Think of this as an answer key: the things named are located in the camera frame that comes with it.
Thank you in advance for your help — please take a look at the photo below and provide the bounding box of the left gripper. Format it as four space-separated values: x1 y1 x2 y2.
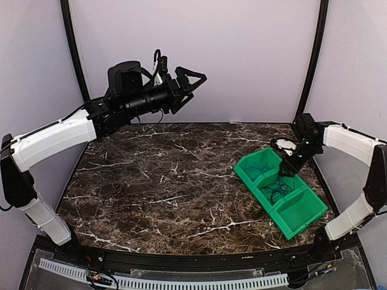
123 66 209 119

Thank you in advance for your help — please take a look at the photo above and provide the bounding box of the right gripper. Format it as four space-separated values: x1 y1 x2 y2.
279 139 322 177

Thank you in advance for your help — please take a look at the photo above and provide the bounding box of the light blue cable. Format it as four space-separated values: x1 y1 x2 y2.
243 155 273 176

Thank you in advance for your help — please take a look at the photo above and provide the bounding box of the dark blue cable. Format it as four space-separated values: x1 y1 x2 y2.
268 175 299 200

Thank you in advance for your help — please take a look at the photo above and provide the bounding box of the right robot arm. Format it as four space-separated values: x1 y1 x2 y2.
279 113 386 262

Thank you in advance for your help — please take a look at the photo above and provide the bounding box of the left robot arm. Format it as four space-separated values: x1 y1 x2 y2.
1 56 207 263

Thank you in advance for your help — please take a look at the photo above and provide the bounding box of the green bin near compartment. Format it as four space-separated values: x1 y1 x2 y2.
269 186 328 240

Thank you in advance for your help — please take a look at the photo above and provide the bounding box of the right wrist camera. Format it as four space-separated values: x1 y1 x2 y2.
270 138 297 156

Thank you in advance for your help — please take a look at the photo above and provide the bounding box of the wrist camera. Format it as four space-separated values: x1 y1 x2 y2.
270 138 297 156
152 49 168 87

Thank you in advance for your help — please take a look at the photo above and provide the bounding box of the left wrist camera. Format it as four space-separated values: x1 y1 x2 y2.
152 49 168 87

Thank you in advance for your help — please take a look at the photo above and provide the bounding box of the white slotted cable duct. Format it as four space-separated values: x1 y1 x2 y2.
38 258 288 289

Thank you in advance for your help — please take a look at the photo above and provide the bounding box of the left black frame post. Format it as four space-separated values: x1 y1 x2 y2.
60 0 91 109

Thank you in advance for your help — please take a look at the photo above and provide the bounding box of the black front rail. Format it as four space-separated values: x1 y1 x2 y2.
53 243 341 272

